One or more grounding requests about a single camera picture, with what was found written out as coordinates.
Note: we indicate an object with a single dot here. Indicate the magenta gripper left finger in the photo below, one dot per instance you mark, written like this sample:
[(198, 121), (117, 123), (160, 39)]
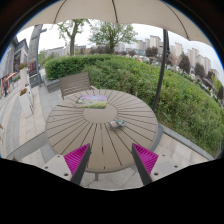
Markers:
[(77, 161)]

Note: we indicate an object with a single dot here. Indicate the white planter with flowers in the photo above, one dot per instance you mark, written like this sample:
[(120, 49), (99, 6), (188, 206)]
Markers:
[(26, 101)]

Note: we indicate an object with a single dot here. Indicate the tall white planter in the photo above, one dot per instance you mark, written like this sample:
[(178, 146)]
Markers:
[(23, 73)]

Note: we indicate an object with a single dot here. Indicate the beige patio umbrella canopy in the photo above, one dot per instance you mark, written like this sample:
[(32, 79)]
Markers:
[(156, 13)]

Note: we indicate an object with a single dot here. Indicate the green hedge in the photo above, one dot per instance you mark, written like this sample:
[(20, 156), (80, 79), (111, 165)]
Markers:
[(179, 104)]

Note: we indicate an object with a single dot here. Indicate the round slatted patio table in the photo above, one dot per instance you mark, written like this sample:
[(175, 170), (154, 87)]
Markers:
[(69, 128)]

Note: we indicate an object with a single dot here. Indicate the dark umbrella pole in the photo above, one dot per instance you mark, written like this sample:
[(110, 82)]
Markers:
[(165, 55)]

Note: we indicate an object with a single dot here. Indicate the patterned computer mouse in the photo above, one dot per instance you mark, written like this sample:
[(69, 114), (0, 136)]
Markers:
[(116, 124)]

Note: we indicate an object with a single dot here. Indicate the grey slatted patio chair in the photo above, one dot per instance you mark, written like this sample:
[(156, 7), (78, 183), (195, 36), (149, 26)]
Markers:
[(74, 83)]

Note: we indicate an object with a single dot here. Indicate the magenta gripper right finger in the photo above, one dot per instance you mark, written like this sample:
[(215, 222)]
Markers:
[(145, 161)]

